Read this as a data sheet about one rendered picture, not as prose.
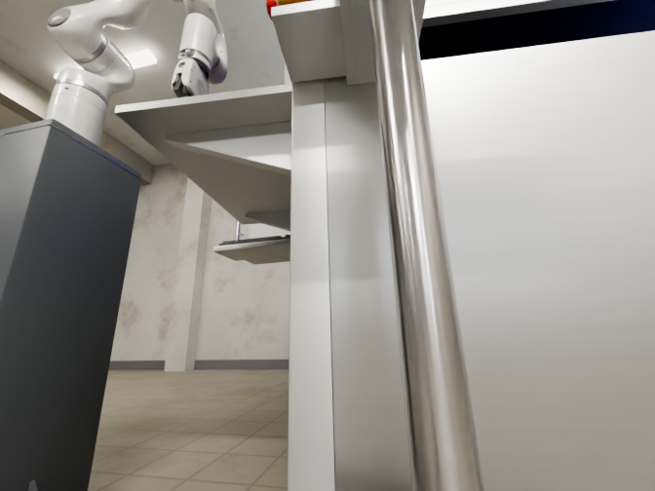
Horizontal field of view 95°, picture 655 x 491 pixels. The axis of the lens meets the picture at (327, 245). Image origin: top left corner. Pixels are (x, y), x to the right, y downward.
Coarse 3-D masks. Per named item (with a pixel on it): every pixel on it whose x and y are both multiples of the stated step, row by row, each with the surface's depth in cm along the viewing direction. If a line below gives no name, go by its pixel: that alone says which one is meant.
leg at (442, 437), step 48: (384, 0) 33; (384, 48) 32; (384, 96) 30; (384, 144) 30; (432, 144) 29; (432, 192) 26; (432, 240) 25; (432, 288) 24; (432, 336) 23; (432, 384) 22; (432, 432) 21; (432, 480) 20; (480, 480) 21
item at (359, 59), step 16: (416, 0) 43; (352, 16) 45; (368, 16) 45; (416, 16) 45; (352, 32) 48; (368, 32) 48; (352, 48) 50; (368, 48) 50; (352, 64) 53; (368, 64) 53; (352, 80) 56; (368, 80) 57
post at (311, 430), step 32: (320, 96) 58; (320, 128) 56; (320, 160) 54; (320, 192) 52; (320, 224) 50; (320, 256) 49; (320, 288) 47; (320, 320) 46; (320, 352) 44; (320, 384) 43; (320, 416) 42; (288, 448) 42; (320, 448) 41; (288, 480) 40; (320, 480) 40
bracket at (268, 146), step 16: (240, 128) 70; (256, 128) 70; (272, 128) 69; (288, 128) 69; (176, 144) 73; (192, 144) 71; (208, 144) 70; (224, 144) 70; (240, 144) 69; (256, 144) 69; (272, 144) 68; (288, 144) 67; (240, 160) 70; (256, 160) 67; (272, 160) 67; (288, 160) 66
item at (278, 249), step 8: (280, 240) 134; (288, 240) 133; (216, 248) 141; (224, 248) 140; (232, 248) 139; (240, 248) 138; (248, 248) 138; (256, 248) 138; (264, 248) 139; (272, 248) 139; (280, 248) 139; (288, 248) 140; (232, 256) 150; (240, 256) 151; (248, 256) 151; (256, 256) 152; (264, 256) 152; (272, 256) 152; (280, 256) 153
